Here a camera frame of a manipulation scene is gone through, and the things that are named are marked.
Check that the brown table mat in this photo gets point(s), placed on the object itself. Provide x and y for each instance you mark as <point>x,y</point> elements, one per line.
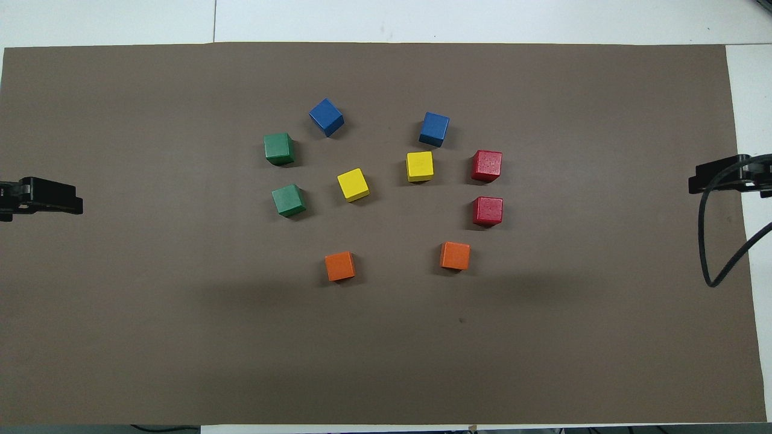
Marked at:
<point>181,331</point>

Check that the blue wooden block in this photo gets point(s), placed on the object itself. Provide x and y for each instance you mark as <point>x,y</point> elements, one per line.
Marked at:
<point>434,129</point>
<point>326,117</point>

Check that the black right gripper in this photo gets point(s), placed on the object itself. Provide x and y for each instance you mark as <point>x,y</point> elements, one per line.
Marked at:
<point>763,187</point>

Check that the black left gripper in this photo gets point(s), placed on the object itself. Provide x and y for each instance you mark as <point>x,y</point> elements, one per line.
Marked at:
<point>9,196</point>

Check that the orange wooden block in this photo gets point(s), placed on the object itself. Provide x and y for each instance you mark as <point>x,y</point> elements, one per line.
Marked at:
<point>339,266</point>
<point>455,255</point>

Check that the yellow wooden block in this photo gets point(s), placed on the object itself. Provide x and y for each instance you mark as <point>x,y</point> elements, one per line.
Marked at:
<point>420,166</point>
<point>353,184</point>

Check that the red wooden block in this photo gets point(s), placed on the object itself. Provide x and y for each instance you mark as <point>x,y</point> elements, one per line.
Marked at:
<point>487,166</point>
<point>487,211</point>

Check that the green wooden block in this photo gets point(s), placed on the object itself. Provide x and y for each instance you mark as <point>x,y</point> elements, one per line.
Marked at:
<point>289,200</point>
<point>279,149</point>

